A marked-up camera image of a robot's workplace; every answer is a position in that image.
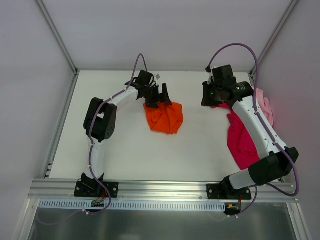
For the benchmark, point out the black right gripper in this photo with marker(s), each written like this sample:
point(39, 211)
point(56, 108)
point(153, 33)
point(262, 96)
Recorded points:
point(207, 95)

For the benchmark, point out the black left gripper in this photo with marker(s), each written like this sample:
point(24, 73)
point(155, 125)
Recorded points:
point(155, 94)

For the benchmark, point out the orange t shirt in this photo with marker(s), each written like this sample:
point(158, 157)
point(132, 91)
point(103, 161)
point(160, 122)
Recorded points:
point(166, 119)

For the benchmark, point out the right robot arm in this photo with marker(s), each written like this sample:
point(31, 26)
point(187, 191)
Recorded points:
point(276, 159)

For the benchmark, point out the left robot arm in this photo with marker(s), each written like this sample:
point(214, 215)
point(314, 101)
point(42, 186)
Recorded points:
point(100, 124)

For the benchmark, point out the light pink t shirt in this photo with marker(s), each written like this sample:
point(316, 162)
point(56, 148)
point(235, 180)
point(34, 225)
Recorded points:
point(264, 104)

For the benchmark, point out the magenta t shirt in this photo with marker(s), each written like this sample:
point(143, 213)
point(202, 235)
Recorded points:
point(239, 141)

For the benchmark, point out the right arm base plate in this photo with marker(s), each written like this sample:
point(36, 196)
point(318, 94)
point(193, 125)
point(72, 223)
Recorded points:
point(215, 191)

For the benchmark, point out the right aluminium frame post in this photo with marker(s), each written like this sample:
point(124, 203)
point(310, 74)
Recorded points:
point(278, 29)

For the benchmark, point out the aluminium frame post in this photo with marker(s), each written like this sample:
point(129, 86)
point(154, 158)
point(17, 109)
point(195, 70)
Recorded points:
point(278, 29)
point(56, 35)

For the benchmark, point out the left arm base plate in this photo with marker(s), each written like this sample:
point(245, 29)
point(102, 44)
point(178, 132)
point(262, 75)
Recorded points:
point(110, 190)

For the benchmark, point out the left aluminium frame post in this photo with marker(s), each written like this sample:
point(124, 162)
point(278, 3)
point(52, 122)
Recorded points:
point(56, 35)

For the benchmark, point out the white slotted cable duct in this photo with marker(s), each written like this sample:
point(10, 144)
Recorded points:
point(133, 205)

